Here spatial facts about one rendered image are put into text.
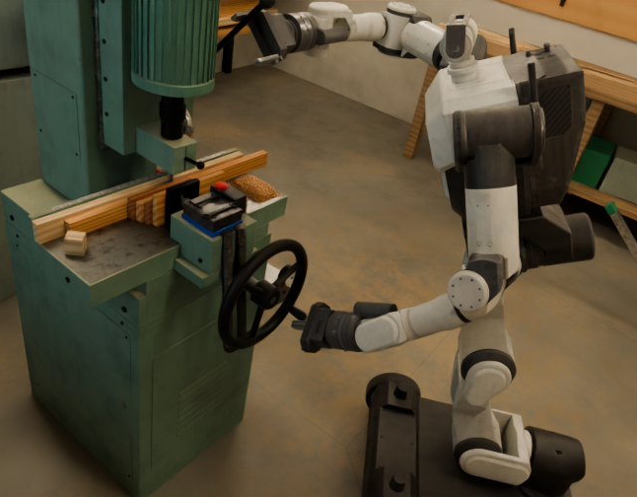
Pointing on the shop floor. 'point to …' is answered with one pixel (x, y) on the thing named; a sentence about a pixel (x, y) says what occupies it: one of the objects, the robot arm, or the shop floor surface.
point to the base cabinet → (131, 374)
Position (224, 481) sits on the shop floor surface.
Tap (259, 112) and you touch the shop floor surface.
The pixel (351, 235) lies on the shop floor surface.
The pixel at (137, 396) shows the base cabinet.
